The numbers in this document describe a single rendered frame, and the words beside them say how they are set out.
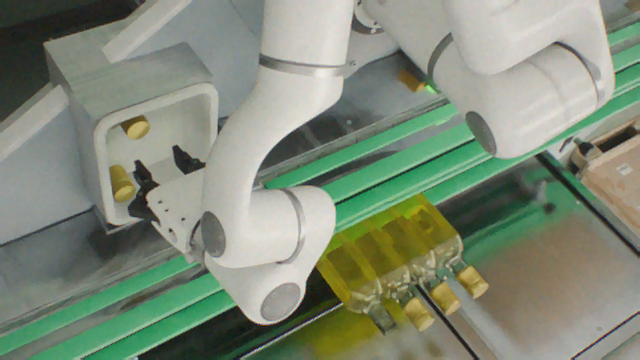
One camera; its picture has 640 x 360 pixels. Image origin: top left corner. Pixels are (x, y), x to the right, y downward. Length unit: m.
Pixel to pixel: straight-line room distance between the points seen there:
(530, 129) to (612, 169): 4.28
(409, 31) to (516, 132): 0.20
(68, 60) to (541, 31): 0.59
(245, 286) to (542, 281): 0.86
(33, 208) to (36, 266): 0.08
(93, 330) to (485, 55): 0.66
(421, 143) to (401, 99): 0.09
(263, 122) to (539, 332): 0.90
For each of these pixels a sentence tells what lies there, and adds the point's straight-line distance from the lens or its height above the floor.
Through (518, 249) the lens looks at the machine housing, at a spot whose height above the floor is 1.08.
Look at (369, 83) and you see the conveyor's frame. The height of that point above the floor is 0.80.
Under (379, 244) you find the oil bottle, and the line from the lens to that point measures 1.26.
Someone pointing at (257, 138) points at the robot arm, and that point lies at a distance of 0.70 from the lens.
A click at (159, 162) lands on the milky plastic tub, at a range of 1.19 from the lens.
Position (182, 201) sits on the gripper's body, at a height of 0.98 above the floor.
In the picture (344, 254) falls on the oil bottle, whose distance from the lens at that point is 1.23.
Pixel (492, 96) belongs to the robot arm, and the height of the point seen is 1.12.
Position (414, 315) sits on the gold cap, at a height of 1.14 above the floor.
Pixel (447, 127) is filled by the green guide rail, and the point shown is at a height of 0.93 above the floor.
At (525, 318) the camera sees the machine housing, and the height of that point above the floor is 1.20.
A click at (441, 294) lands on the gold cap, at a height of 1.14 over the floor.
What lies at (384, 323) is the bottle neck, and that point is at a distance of 1.19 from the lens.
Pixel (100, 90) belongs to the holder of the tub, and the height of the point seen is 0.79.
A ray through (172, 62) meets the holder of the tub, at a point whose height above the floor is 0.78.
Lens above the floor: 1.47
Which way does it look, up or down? 28 degrees down
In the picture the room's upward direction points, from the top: 141 degrees clockwise
